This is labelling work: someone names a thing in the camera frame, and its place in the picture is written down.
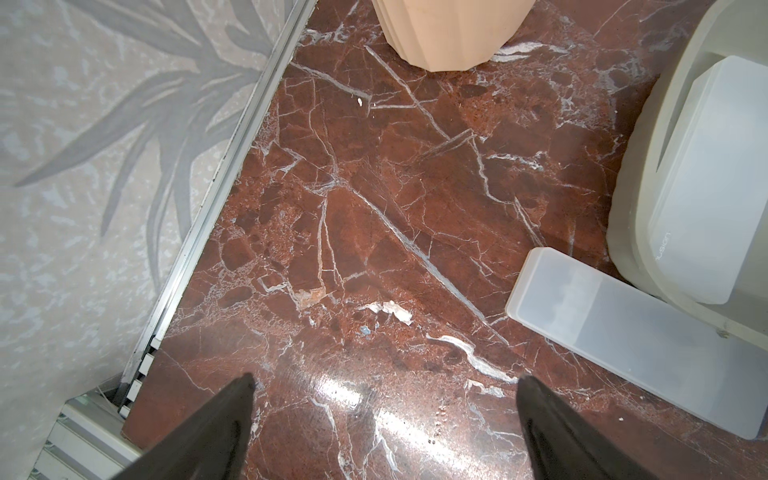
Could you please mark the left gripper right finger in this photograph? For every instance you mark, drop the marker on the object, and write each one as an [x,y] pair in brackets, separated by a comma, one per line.
[562,445]

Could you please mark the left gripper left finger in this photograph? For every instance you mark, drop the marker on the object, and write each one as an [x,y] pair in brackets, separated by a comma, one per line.
[210,444]

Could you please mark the frosted pencil case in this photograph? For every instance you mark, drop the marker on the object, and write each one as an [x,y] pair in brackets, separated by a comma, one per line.
[644,341]

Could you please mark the grey-green storage box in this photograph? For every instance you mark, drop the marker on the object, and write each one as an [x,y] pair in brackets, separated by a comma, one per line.
[727,28]

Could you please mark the frosted pencil case diagonal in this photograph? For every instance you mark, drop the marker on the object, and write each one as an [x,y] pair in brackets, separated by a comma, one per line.
[712,197]

